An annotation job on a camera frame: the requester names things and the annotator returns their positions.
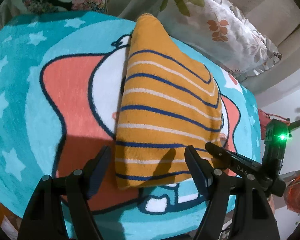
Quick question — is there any mustard striped knit sweater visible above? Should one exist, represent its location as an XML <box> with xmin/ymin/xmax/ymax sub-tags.
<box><xmin>115</xmin><ymin>14</ymin><xmax>223</xmax><ymax>189</ymax></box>

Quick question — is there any red plastic bag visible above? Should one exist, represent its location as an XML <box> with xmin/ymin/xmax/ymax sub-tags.
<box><xmin>284</xmin><ymin>175</ymin><xmax>300</xmax><ymax>213</ymax></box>

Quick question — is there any red cloth beside bed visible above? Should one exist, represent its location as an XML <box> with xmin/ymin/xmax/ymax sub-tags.
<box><xmin>257</xmin><ymin>108</ymin><xmax>290</xmax><ymax>140</ymax></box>

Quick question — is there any turquoise cartoon fleece blanket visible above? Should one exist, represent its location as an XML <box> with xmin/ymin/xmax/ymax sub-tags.
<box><xmin>0</xmin><ymin>10</ymin><xmax>262</xmax><ymax>240</ymax></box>

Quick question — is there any beige bed sheet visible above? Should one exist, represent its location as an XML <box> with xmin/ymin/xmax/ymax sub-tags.
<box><xmin>108</xmin><ymin>0</ymin><xmax>300</xmax><ymax>93</ymax></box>

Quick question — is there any leaf print white pillow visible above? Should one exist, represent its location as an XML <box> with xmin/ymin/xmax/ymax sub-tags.
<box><xmin>158</xmin><ymin>0</ymin><xmax>282</xmax><ymax>80</ymax></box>

